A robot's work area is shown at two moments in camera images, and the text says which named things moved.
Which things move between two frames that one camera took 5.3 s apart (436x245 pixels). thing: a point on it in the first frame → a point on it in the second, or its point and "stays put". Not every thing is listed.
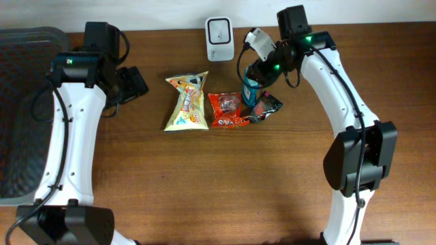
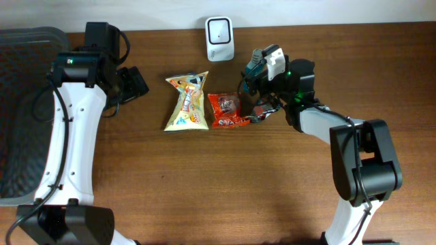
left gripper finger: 129,83 stays put
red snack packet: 226,109 stays put
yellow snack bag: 189,113 stays put
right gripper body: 272,68 → 279,86
